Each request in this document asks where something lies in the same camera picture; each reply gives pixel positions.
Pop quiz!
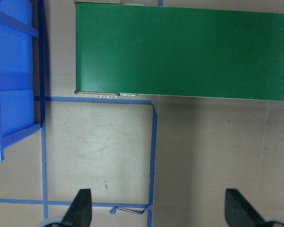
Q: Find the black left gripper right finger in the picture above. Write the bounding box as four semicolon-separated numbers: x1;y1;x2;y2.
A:
225;189;265;227

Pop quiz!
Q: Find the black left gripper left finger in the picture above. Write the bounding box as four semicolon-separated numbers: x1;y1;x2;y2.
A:
60;189;92;227

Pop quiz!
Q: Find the green conveyor belt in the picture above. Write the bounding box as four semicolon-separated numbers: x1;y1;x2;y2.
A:
75;2;284;101

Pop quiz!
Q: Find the blue left storage bin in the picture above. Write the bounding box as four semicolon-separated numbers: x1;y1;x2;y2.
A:
0;0;40;162

